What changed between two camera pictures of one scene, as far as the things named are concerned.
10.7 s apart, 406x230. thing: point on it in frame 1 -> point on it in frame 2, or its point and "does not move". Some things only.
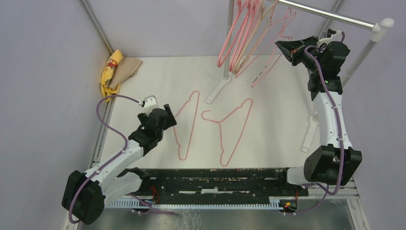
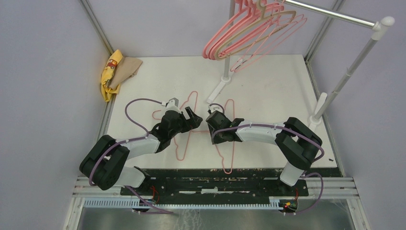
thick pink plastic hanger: [229, 32] -> [204, 55]
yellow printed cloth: [107, 75] does not move
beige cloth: [126, 67] does not move
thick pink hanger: [244, 36] -> [228, 31]
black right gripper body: [318, 57] -> [219, 138]
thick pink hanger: [252, 11] -> [246, 19]
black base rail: [220, 183] does not move
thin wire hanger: [220, 130] -> [233, 142]
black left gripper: [170, 117] -> [194, 121]
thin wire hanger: [275, 57] -> [279, 30]
